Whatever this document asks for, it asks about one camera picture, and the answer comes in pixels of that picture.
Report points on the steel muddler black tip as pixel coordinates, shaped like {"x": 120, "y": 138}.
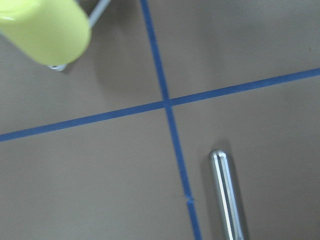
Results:
{"x": 228, "y": 204}

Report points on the white cup rack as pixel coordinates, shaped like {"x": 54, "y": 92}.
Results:
{"x": 93, "y": 18}

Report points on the yellow cup on rack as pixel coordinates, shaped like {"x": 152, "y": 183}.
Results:
{"x": 50, "y": 32}

